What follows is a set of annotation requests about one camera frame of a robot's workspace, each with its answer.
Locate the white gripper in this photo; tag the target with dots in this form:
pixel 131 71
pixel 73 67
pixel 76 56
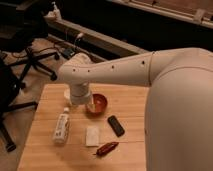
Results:
pixel 91 107

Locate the white sponge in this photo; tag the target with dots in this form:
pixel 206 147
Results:
pixel 92 136

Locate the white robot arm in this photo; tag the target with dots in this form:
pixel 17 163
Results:
pixel 179 106

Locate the red bowl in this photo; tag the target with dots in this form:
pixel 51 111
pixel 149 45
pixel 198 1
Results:
pixel 101 104

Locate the black remote control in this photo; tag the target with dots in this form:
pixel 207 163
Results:
pixel 116 126

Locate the white paper cup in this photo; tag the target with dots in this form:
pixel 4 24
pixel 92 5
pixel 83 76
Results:
pixel 67 94

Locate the white plastic bottle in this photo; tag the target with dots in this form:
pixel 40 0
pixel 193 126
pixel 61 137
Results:
pixel 62 127

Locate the black office chair left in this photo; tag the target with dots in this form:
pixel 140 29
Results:
pixel 9 89

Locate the black office chair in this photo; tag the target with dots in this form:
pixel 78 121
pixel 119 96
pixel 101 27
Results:
pixel 9 89
pixel 21 22

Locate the white spray bottle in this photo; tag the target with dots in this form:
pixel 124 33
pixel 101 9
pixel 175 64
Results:
pixel 56 11

